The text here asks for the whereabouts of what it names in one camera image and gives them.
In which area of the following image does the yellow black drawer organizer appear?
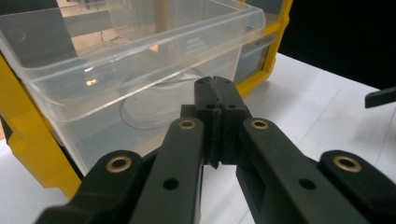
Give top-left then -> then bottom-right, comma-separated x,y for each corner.
0,0 -> 294,200

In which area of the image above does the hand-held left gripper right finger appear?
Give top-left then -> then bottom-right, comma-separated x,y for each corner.
214,76 -> 253,166

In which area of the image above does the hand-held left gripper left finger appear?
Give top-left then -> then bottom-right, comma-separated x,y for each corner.
180,76 -> 220,170

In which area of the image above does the clear plastic drawer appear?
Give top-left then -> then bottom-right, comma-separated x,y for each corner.
0,0 -> 267,175

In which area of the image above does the group of clear drawers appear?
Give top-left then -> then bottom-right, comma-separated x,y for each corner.
233,0 -> 285,84

